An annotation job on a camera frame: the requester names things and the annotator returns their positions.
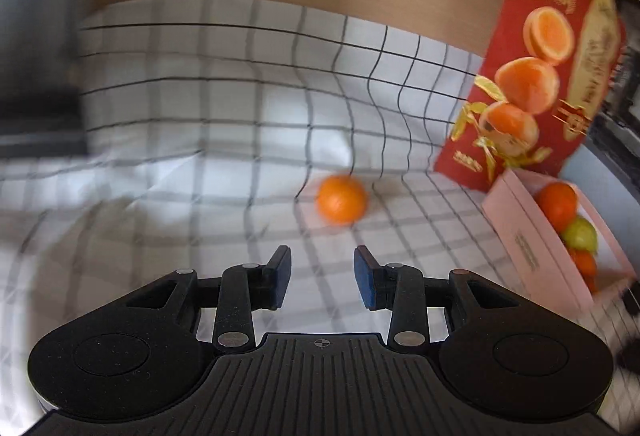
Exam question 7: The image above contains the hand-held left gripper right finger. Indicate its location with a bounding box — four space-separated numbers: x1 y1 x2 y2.
353 245 521 349

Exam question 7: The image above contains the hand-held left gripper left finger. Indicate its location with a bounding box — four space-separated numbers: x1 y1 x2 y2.
124 245 293 353

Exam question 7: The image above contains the yellow-green lemon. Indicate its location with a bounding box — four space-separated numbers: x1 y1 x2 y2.
560 215 599 251

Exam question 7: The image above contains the white checked cloth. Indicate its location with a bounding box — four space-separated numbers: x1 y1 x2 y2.
0 0 640 436

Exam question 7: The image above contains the dark blurred furniture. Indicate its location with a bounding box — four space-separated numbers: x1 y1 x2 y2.
0 0 90 159

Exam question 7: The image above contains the red orange-print carton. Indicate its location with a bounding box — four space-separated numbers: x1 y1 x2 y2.
432 0 629 193

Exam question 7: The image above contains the pink cardboard box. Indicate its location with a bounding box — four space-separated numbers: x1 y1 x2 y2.
482 167 639 317

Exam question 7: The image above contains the large orange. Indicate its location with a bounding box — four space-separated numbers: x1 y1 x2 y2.
535 181 579 226

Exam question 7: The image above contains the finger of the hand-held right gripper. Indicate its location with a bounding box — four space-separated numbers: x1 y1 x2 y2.
620 289 640 317
612 335 640 379

